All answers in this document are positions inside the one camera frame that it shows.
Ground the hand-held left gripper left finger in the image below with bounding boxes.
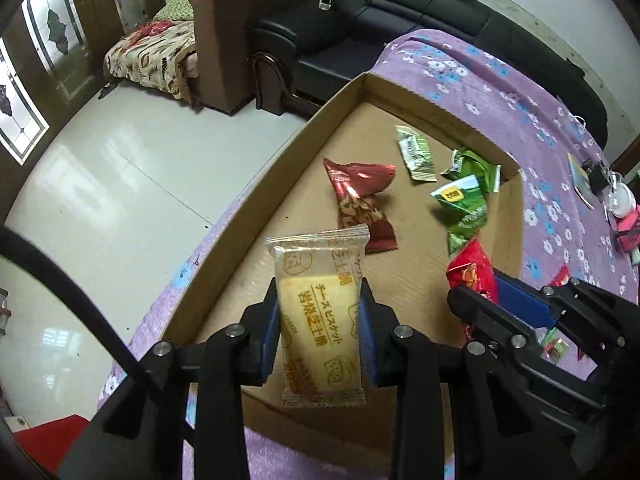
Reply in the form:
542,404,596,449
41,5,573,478
57,277,281,480

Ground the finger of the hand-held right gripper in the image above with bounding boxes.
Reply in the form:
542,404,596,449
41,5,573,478
447,286,621,411
494,271,640,366

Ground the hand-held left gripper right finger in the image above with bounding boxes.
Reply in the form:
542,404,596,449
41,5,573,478
357,277,583,480

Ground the cream biscuit packet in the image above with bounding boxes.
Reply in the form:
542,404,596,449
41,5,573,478
265,224,371,409

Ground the green striped candy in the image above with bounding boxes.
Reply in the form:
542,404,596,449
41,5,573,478
540,327,571,361

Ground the bright red snack packet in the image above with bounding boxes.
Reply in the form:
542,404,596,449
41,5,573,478
446,237,501,311

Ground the cardboard box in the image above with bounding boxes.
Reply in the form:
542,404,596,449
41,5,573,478
160,71,526,461

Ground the large green pea snack packet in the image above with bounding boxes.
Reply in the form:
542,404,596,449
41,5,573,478
430,175,488,258

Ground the dark red snack packet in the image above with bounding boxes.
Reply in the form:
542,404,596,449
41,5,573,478
322,157,399,253

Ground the small green pea snack packet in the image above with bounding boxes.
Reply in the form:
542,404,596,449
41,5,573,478
440,147,502,193

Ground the small green white snack packet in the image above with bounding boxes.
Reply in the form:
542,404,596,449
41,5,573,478
395,125,438,182

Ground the pink bottle with knitted sleeve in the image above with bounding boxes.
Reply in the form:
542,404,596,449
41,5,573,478
615,207,640,251

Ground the thin notebook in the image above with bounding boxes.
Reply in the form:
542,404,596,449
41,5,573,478
566,152,598,211

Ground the white round container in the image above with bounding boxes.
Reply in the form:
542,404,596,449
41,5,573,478
607,182,638,218

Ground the black cup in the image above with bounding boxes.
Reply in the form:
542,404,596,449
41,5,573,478
587,160,611,193

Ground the red stool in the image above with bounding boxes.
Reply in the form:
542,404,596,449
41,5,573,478
15,414,91,471

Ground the leaf patterned blanket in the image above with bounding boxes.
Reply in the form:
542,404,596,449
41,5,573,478
102,20,201,101

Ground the brown armchair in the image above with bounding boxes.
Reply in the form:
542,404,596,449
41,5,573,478
182,0,341,116

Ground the black leather sofa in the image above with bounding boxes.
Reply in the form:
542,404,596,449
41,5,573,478
252,0,608,153

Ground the green patterned cushion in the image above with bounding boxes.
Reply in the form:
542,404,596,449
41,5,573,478
152,0,193,23

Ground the wooden glass-panel door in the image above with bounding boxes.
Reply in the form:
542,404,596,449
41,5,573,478
0,0,166,166

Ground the black cable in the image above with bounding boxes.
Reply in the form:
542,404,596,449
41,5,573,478
0,225,143,378

